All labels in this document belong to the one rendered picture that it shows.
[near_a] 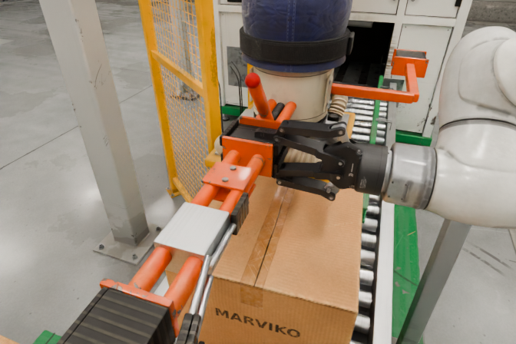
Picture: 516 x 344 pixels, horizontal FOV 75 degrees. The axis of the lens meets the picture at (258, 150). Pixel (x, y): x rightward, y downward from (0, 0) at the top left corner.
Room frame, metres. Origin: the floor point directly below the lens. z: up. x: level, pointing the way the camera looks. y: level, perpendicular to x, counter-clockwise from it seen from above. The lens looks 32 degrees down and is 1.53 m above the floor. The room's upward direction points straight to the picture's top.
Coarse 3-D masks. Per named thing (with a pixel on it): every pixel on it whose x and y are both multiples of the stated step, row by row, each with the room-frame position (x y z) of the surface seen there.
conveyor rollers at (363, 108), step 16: (352, 112) 2.09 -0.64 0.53; (368, 112) 2.06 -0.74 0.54; (384, 112) 2.05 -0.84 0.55; (368, 128) 1.82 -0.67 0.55; (384, 128) 1.85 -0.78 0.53; (368, 208) 1.11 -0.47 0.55; (368, 224) 1.01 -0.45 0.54; (368, 240) 0.93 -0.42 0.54; (368, 256) 0.84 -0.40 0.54; (368, 272) 0.77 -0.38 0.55; (368, 304) 0.66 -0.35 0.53; (368, 320) 0.60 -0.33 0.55
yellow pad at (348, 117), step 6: (330, 114) 0.76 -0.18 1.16; (336, 114) 0.76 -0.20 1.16; (348, 114) 0.81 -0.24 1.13; (354, 114) 0.83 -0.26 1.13; (330, 120) 0.75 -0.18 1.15; (336, 120) 0.75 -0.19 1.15; (342, 120) 0.78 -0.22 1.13; (348, 120) 0.79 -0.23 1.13; (354, 120) 0.80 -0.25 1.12; (348, 126) 0.76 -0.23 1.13; (348, 132) 0.73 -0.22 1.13; (324, 180) 0.53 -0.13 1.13
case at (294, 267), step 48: (288, 192) 0.72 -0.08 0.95; (240, 240) 0.54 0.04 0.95; (288, 240) 0.54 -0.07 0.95; (336, 240) 0.54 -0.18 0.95; (240, 288) 0.43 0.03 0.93; (288, 288) 0.42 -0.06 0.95; (336, 288) 0.42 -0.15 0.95; (240, 336) 0.43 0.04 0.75; (288, 336) 0.40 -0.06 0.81; (336, 336) 0.38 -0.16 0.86
